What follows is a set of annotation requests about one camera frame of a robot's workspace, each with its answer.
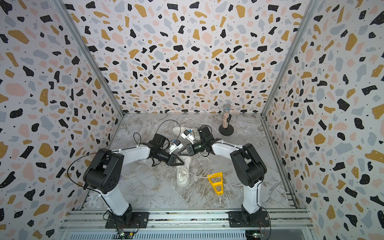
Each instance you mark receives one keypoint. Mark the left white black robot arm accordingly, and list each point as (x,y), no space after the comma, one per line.
(103,173)

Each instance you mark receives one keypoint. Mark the yellow plastic triangular stand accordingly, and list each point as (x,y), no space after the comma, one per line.
(217,182)

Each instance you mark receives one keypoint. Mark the sneaker white shoelace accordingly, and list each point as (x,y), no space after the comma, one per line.
(198,122)
(192,175)

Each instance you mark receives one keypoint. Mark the sprinkle tube on black base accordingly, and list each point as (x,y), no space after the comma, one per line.
(226,129)

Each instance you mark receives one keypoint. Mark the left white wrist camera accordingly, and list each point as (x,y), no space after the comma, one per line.
(175,147)

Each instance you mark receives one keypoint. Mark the left aluminium corner post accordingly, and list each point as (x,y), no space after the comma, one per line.
(66,17)

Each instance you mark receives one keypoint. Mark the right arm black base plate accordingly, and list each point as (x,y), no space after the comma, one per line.
(242,219)

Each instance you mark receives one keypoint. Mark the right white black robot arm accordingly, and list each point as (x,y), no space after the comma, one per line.
(248,165)

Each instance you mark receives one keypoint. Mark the aluminium corner post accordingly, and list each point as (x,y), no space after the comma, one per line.
(66,17)
(290,55)

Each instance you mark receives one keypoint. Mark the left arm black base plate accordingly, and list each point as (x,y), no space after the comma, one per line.
(129,220)

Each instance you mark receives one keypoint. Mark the front aluminium rail frame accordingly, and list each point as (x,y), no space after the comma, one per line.
(183,224)

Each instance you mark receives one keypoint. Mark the right aluminium corner post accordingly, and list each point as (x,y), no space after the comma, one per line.
(290,55)

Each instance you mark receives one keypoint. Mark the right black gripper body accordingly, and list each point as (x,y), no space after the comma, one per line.
(199,147)

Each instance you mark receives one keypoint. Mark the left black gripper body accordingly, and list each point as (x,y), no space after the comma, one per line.
(163,156)

